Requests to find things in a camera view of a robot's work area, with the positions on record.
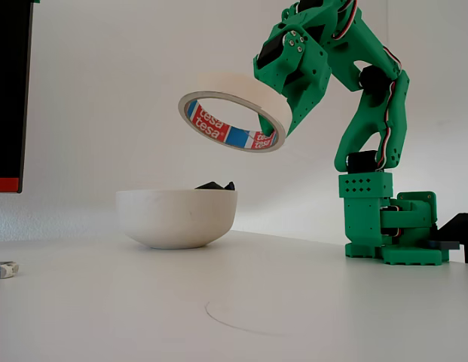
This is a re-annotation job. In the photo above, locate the cream masking tape roll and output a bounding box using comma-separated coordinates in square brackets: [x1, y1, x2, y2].
[177, 73, 295, 153]

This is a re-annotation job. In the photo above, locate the black table clamp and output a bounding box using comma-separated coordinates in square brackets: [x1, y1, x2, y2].
[429, 213, 468, 264]

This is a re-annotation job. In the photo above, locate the white bowl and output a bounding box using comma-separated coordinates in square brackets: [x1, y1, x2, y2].
[115, 189, 238, 250]

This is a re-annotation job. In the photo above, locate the servo wire bundle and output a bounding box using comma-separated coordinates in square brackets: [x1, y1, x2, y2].
[331, 0, 404, 173]

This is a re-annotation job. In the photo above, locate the black monitor with red stripe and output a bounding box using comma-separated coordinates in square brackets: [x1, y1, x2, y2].
[0, 0, 35, 195]

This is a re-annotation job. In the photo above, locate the black cloth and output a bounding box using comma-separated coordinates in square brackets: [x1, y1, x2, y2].
[194, 180, 237, 192]

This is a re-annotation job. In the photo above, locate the blue white eraser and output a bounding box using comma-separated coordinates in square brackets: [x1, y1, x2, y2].
[0, 260, 20, 281]

